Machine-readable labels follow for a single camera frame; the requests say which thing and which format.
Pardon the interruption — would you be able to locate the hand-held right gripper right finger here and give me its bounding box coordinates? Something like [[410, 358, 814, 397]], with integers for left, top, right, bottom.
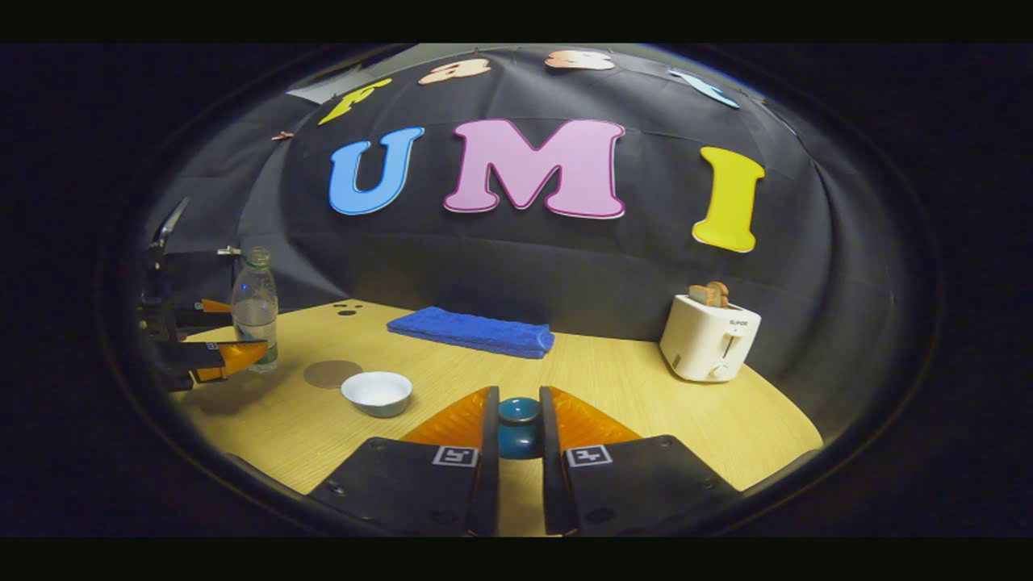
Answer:
[[539, 386, 739, 538]]

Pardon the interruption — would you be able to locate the black backdrop cloth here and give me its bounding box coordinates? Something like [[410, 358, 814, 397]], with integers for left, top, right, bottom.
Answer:
[[141, 44, 909, 420]]

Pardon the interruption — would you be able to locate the clear plastic water bottle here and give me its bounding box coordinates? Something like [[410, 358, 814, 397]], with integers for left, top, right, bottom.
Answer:
[[232, 246, 280, 374]]

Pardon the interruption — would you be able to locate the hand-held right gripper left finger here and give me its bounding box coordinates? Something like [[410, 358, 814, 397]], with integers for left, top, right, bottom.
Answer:
[[311, 386, 501, 538]]

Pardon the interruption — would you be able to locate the white teacup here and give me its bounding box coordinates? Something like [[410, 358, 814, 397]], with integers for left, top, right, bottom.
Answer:
[[341, 371, 413, 418]]

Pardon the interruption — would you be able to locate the white toaster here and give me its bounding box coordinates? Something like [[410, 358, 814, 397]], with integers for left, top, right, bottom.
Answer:
[[659, 295, 762, 383]]

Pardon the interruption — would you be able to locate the blue folded towel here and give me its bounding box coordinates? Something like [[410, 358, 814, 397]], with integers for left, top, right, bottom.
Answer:
[[387, 306, 555, 360]]

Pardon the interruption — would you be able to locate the round brown coaster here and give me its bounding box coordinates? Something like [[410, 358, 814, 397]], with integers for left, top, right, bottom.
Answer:
[[303, 360, 364, 390]]

